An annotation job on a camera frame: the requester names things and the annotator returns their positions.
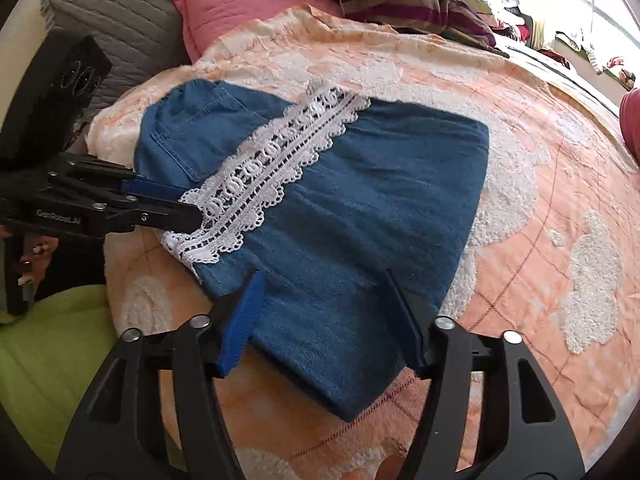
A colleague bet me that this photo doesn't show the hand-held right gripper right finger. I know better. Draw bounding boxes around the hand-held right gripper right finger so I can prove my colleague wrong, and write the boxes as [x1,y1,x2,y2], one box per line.
[386,269,586,480]

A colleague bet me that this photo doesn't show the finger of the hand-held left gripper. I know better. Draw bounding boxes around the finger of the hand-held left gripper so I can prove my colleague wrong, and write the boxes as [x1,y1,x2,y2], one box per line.
[50,156,192,202]
[95,197,204,235]

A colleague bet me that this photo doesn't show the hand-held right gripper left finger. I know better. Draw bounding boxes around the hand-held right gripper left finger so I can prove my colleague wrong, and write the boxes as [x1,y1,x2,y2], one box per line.
[55,270,266,480]

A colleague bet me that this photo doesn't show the blue denim pants lace trim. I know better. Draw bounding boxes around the blue denim pants lace trim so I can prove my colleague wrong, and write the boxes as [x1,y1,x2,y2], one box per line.
[134,79,490,423]

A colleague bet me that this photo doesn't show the person's left hand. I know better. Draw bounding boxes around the person's left hand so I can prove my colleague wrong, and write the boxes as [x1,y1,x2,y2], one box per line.
[16,241,49,287]

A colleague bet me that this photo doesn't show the grey quilted headboard cushion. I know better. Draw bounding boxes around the grey quilted headboard cushion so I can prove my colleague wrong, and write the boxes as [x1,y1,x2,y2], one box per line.
[37,0,436,111]

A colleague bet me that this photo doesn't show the orange white fleece blanket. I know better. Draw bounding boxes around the orange white fleece blanket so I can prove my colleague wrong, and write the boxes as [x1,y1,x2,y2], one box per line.
[87,2,640,480]

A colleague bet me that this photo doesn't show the pink quilted pillow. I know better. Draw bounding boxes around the pink quilted pillow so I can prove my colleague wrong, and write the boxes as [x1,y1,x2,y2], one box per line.
[171,0,346,63]

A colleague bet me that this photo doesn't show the green sheet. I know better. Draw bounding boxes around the green sheet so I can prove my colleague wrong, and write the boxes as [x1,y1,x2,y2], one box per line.
[0,285,181,471]

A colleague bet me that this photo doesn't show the beige striped bed sheet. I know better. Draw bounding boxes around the beige striped bed sheet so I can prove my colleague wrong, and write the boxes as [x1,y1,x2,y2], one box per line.
[500,42,623,116]

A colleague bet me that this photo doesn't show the red bolster cushion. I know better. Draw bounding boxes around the red bolster cushion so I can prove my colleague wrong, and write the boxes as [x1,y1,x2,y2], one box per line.
[619,87,640,161]

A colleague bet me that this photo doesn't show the white cloth on windowsill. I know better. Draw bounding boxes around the white cloth on windowsill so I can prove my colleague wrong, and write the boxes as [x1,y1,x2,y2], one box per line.
[555,30,607,74]

